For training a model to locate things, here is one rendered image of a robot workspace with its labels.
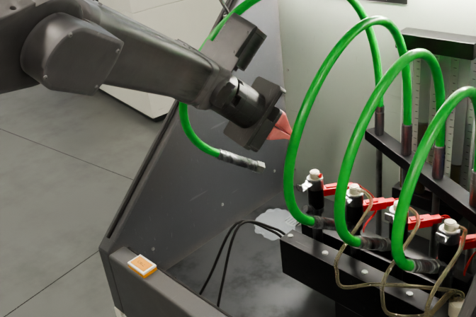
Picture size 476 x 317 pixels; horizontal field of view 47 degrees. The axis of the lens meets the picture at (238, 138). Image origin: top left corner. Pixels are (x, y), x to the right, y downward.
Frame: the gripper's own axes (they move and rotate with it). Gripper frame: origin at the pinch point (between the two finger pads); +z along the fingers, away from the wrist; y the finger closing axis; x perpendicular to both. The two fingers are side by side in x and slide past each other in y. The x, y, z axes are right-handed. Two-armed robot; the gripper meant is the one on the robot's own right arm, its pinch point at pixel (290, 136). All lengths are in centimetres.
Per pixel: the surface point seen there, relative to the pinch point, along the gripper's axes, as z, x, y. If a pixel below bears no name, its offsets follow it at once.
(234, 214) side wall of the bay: 27.7, 33.7, -22.2
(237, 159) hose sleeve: 0.9, 9.5, -8.1
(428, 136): -2.8, -24.1, 8.2
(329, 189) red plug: 13.9, 0.1, -4.2
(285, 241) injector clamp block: 15.7, 3.8, -16.4
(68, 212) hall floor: 72, 204, -96
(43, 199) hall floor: 66, 227, -102
